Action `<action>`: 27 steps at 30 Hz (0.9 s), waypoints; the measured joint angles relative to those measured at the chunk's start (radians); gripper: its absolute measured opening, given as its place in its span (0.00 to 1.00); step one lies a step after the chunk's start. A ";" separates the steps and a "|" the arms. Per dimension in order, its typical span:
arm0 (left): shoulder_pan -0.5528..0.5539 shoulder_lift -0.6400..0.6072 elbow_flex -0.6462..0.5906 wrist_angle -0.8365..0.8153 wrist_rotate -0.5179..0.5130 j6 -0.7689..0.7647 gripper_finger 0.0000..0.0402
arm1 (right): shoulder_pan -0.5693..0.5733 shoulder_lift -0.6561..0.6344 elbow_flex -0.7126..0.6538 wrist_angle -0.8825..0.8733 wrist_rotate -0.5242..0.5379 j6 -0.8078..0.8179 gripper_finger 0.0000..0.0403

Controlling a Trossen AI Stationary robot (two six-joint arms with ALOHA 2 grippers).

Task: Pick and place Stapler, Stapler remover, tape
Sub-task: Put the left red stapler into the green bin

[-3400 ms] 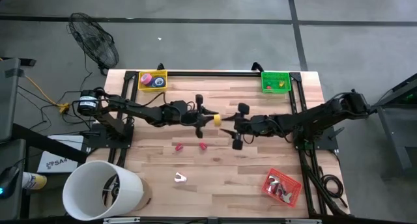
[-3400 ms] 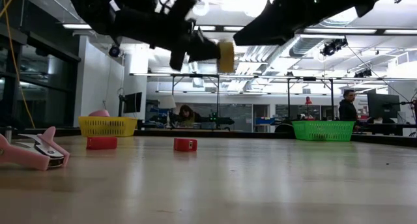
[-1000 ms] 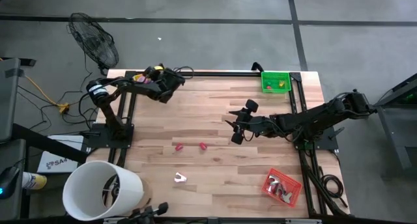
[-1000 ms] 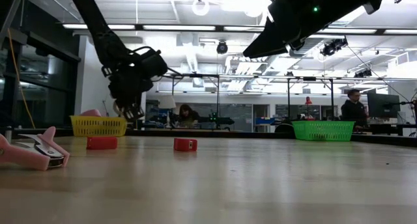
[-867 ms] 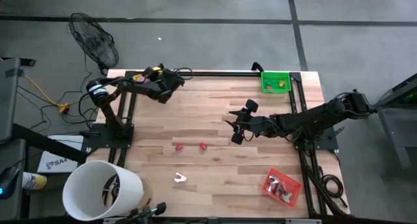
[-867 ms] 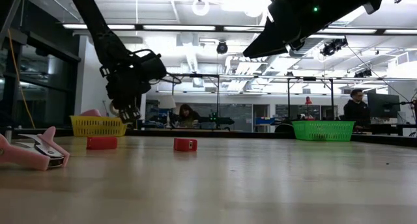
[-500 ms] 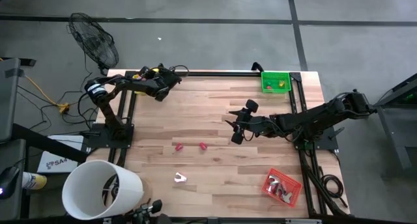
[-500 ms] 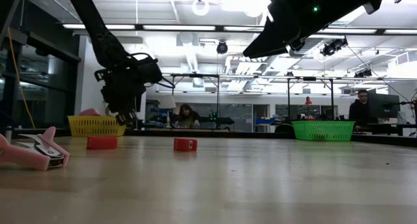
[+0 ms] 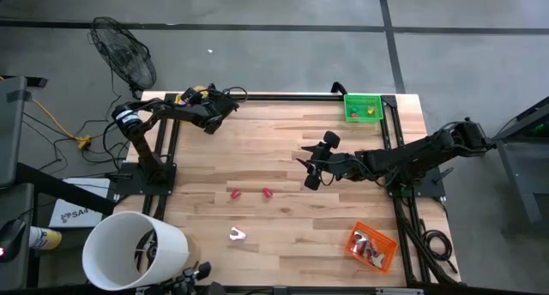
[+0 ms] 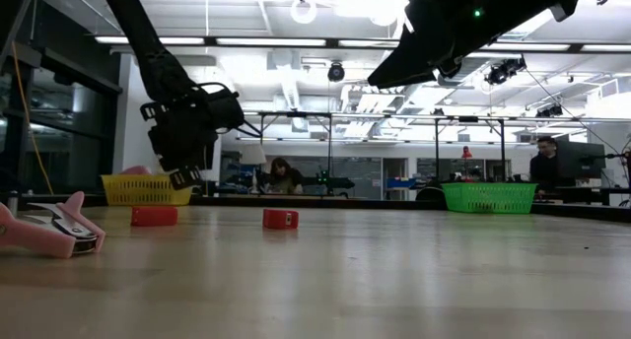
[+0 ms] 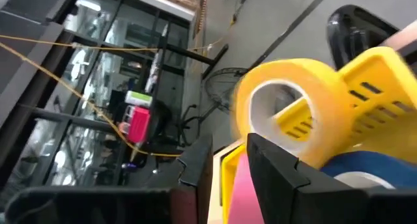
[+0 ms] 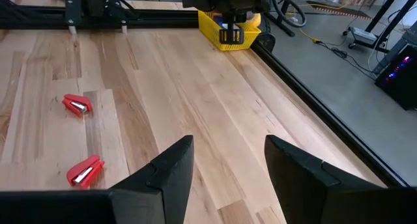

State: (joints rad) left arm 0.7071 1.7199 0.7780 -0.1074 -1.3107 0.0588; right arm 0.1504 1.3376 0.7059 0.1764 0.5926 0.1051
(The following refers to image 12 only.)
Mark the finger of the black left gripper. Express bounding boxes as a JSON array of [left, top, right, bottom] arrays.
[[218, 14, 245, 45]]

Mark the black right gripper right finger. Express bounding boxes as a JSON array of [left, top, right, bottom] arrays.
[[264, 135, 392, 224]]

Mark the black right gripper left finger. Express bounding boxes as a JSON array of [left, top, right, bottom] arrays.
[[110, 135, 195, 224]]

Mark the red mini stapler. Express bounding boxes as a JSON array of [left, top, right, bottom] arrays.
[[66, 154, 106, 189], [61, 93, 94, 119]]

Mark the yellow plastic basket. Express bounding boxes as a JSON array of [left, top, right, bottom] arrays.
[[197, 9, 262, 52]]

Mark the black floor fan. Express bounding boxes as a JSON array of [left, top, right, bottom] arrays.
[[265, 0, 308, 29]]

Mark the grey power box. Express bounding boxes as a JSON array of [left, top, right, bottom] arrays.
[[347, 25, 379, 51]]

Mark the black lit computer tower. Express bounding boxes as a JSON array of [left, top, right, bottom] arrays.
[[373, 43, 417, 111]]

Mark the black aluminium table frame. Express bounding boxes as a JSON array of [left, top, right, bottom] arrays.
[[0, 0, 410, 188]]

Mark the yellow power cable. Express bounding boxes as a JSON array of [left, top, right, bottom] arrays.
[[286, 12, 323, 44]]

